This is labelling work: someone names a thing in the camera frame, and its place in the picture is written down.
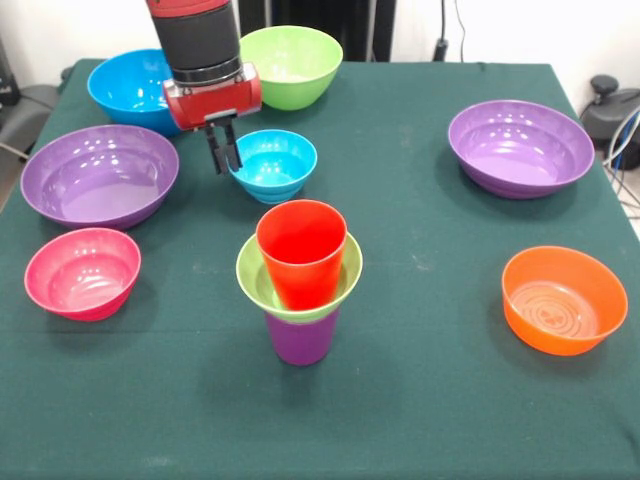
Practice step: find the wide purple bowl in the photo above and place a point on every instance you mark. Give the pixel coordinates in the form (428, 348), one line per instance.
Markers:
(530, 155)
(100, 190)

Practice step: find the orange bowl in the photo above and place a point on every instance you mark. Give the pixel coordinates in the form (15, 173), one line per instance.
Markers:
(560, 340)

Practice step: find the small blue bowl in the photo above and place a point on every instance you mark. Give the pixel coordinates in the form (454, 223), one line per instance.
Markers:
(280, 170)

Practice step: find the large green bowl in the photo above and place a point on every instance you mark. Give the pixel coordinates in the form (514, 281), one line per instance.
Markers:
(300, 65)

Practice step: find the small green bowl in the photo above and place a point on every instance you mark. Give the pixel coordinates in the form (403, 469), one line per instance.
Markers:
(250, 280)

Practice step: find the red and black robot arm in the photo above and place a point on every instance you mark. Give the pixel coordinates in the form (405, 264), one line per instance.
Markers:
(197, 35)

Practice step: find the large blue bowl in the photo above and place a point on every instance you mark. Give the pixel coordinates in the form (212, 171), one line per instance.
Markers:
(125, 95)

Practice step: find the pink bowl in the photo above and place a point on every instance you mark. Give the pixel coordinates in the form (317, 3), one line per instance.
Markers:
(80, 285)

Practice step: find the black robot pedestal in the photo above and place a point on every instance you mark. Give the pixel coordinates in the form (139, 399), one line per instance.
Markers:
(370, 30)

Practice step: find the black office chair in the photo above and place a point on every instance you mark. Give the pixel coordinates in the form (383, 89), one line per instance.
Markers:
(30, 110)

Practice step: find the purple cup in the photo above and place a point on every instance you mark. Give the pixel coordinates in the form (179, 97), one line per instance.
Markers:
(300, 345)

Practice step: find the red cup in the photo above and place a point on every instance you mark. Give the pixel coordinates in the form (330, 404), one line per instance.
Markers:
(305, 270)

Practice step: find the black grey machine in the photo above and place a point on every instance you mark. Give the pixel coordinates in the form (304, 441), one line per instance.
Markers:
(615, 110)

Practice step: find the dark green tablecloth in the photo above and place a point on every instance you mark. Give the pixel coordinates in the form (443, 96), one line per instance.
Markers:
(300, 425)

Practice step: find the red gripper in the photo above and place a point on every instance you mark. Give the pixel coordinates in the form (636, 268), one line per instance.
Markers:
(215, 102)

